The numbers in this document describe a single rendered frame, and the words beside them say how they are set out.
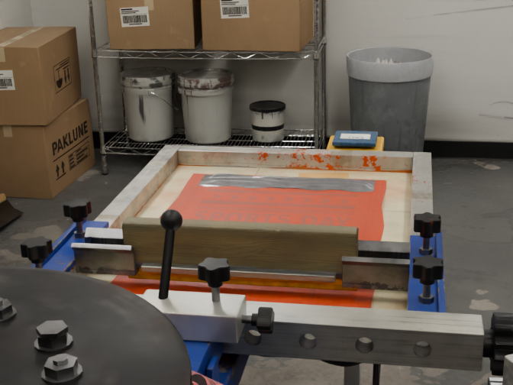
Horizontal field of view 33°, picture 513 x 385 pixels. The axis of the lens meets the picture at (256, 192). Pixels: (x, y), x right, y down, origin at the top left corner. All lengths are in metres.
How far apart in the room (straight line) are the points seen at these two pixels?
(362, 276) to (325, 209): 0.38
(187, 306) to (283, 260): 0.30
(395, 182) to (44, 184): 3.05
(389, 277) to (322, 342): 0.24
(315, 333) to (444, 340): 0.15
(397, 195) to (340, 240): 0.46
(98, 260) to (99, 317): 0.84
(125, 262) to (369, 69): 3.21
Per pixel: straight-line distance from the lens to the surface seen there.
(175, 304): 1.03
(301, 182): 1.75
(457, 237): 3.99
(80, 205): 1.41
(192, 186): 1.77
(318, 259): 1.28
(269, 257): 1.29
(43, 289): 0.56
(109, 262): 1.34
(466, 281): 3.59
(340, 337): 1.05
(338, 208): 1.64
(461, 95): 5.00
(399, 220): 1.59
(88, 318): 0.51
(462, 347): 1.05
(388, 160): 1.83
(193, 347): 1.01
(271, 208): 1.64
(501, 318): 1.06
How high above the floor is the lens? 1.54
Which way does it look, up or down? 20 degrees down
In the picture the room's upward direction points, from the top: 2 degrees counter-clockwise
